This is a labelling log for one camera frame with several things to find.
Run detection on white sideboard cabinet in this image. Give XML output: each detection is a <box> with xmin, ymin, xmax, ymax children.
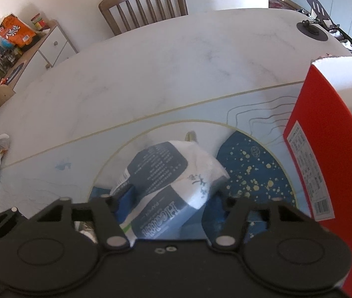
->
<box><xmin>0</xmin><ymin>19</ymin><xmax>78</xmax><ymax>94</ymax></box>

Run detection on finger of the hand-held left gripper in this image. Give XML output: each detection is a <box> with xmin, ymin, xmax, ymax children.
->
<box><xmin>0</xmin><ymin>206</ymin><xmax>27</xmax><ymax>255</ymax></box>

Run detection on orange snack bag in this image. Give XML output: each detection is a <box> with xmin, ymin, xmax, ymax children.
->
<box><xmin>0</xmin><ymin>14</ymin><xmax>37</xmax><ymax>48</ymax></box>

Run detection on printed glass turntable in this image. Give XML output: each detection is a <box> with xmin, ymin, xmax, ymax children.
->
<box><xmin>0</xmin><ymin>79</ymin><xmax>307</xmax><ymax>239</ymax></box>

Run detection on blue oval tray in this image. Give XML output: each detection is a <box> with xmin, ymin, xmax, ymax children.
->
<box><xmin>6</xmin><ymin>62</ymin><xmax>26</xmax><ymax>83</ymax></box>

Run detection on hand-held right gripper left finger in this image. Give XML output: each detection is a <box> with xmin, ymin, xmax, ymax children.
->
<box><xmin>35</xmin><ymin>189</ymin><xmax>133</xmax><ymax>250</ymax></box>

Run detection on black phone stand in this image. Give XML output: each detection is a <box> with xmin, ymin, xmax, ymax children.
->
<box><xmin>296</xmin><ymin>0</ymin><xmax>341</xmax><ymax>41</ymax></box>

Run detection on small spice jars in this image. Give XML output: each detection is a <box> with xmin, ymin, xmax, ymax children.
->
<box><xmin>31</xmin><ymin>13</ymin><xmax>50</xmax><ymax>32</ymax></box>

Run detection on blue white tissue pack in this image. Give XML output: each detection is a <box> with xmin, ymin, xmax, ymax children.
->
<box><xmin>110</xmin><ymin>140</ymin><xmax>231</xmax><ymax>239</ymax></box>

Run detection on cluster of dark jars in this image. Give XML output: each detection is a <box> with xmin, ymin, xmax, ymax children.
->
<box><xmin>0</xmin><ymin>40</ymin><xmax>24</xmax><ymax>69</ymax></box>

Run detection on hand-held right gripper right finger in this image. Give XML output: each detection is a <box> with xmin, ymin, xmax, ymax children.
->
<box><xmin>211</xmin><ymin>192</ymin><xmax>314</xmax><ymax>252</ymax></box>

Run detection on red cardboard box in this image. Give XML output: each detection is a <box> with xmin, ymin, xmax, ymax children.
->
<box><xmin>283</xmin><ymin>55</ymin><xmax>352</xmax><ymax>298</ymax></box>

